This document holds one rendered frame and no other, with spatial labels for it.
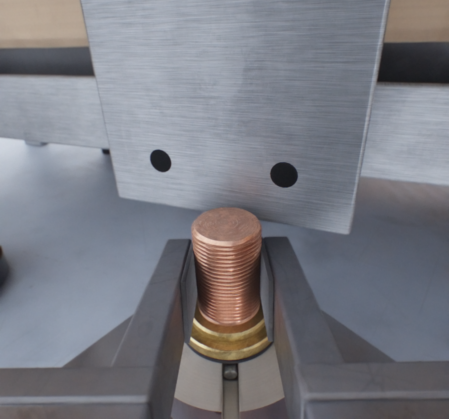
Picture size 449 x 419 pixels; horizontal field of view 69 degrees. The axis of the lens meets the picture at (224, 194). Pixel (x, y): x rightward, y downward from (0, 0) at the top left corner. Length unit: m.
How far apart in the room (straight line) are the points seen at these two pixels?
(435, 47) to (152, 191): 0.18
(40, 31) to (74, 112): 0.09
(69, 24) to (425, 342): 0.35
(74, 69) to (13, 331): 0.21
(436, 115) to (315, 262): 0.18
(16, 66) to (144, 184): 0.22
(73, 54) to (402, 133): 0.25
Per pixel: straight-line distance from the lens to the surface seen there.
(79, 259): 0.36
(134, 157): 0.17
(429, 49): 0.23
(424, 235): 0.40
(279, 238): 0.15
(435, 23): 0.23
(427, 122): 0.19
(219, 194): 0.15
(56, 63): 0.33
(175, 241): 0.15
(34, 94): 0.28
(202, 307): 0.16
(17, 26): 0.35
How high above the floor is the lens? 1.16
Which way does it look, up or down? 27 degrees up
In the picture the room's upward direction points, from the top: 178 degrees clockwise
